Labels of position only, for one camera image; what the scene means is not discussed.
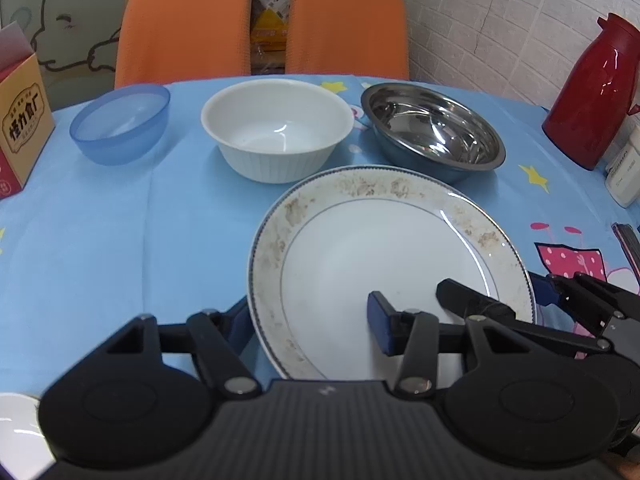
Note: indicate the red thermos jug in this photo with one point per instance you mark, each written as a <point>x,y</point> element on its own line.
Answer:
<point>595,90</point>

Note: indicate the orange chair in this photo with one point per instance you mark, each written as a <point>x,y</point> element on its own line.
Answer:
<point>182,30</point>
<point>347,30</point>

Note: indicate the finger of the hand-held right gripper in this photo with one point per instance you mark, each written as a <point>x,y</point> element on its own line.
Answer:
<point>470,302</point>
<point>543,287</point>

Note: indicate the orange and red cardboard box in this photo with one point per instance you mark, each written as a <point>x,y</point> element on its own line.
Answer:
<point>22,130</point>

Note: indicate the stainless steel bowl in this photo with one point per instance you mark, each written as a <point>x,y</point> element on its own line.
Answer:
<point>430,132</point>

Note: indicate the blue plastic bowl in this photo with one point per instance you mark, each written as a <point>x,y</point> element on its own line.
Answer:
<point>120,125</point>

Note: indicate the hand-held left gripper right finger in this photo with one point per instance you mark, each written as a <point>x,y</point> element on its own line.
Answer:
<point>379,324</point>

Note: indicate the white plate with patterned rim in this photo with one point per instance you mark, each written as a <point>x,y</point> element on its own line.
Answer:
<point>370,240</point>

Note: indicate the blue printed tablecloth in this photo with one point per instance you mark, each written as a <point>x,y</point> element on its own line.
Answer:
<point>125,240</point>

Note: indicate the white ribbed bowl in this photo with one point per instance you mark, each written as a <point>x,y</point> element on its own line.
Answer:
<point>277,127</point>

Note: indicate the small white dish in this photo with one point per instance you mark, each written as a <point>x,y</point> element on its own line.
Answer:
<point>15,427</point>

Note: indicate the yellow packet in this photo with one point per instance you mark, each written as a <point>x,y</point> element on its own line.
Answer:
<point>272,5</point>

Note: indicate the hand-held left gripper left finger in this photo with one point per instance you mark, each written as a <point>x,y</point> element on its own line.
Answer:
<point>241,321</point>

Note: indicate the dark cutlery bundle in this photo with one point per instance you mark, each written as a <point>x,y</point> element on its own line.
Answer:
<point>629,247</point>

